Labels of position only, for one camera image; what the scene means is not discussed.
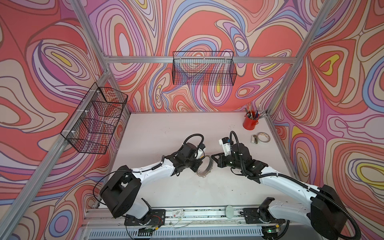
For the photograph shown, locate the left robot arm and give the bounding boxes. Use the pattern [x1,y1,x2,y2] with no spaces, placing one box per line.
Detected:
[100,143,206,219]

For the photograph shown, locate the black wire basket left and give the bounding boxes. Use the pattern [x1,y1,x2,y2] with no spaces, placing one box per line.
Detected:
[61,83,128,155]

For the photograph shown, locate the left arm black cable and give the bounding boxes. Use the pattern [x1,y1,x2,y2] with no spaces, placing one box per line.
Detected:
[182,133,205,148]

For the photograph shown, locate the aluminium frame post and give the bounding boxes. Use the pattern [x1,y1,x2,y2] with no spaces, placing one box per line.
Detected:
[69,0,133,116]

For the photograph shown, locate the pens in cup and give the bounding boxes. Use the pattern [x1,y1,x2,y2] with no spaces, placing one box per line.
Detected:
[245,105,268,120]

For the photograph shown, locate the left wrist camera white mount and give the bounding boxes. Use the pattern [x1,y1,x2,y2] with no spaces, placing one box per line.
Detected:
[196,144,206,160]

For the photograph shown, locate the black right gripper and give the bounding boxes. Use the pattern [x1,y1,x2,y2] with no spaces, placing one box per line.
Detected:
[211,152,245,170]

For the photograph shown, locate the metal keyring organizer yellow grip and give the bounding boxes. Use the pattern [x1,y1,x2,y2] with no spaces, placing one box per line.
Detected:
[196,155,214,178]

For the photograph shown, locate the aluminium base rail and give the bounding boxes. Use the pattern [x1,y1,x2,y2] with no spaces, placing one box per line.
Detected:
[75,206,298,240]

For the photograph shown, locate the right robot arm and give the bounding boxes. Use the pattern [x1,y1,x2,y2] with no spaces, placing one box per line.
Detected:
[213,138,348,240]

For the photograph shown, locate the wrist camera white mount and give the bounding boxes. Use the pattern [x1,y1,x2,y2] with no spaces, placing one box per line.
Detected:
[219,137,233,156]
[196,144,206,160]

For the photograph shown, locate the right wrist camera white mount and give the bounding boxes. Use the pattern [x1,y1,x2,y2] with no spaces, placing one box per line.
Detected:
[219,137,233,156]

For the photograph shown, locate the black wire basket back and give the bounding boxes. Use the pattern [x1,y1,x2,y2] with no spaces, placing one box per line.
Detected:
[172,51,238,86]

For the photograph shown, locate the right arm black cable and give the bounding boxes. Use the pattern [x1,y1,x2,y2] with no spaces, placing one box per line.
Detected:
[229,130,362,240]

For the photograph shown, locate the tape roll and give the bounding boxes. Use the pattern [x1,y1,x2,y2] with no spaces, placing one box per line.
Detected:
[257,132,271,143]

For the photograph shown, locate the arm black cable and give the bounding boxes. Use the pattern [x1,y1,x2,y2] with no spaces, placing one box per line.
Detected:
[229,130,362,240]
[182,133,205,148]

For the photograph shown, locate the white label tag on rail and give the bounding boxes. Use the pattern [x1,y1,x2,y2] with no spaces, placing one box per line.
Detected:
[172,209,184,218]

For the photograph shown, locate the white oval button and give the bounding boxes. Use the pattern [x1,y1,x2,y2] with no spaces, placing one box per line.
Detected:
[225,205,234,219]

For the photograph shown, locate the black wire basket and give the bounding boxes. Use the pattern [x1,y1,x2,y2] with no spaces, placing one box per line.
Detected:
[172,51,238,86]
[61,83,128,155]

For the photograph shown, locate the red pen cup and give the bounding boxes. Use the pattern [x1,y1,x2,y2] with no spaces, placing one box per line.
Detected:
[243,117,259,131]

